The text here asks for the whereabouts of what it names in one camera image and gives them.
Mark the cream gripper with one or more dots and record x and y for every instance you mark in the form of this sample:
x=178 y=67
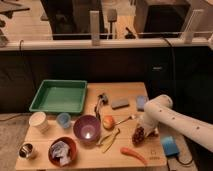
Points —
x=148 y=130

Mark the dark red grape bunch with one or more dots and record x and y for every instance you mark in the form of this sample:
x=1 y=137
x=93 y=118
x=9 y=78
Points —
x=138 y=136

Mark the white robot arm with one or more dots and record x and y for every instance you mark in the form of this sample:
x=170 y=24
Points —
x=159 y=110

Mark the metal spoon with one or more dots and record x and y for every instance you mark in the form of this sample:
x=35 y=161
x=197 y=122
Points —
x=131 y=117

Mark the orange carrot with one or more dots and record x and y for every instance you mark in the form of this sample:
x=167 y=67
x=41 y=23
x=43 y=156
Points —
x=132 y=153

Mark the yellow tongs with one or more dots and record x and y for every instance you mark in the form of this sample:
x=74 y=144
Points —
x=105 y=142

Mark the grey rectangular block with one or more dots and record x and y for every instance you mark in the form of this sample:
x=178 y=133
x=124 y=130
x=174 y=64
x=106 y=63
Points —
x=119 y=103

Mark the red yellow apple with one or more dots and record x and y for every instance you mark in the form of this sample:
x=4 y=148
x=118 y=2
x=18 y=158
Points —
x=108 y=122

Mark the purple bowl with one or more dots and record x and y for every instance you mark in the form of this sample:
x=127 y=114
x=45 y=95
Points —
x=87 y=129

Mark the light blue small cup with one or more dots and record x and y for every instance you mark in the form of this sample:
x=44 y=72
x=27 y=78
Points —
x=64 y=120

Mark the red bowl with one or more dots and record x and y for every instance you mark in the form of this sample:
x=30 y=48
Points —
x=72 y=152

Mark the crumpled white paper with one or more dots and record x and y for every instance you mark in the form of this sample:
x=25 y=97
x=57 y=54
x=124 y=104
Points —
x=60 y=150

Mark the green plastic tray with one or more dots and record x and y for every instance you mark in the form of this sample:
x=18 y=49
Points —
x=57 y=96

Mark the white paper cup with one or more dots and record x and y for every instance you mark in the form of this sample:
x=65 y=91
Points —
x=39 y=121

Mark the small metal cup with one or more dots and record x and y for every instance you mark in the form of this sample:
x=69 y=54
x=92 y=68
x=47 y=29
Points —
x=27 y=151

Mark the black handled tool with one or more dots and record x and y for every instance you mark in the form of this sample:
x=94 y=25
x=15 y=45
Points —
x=102 y=100

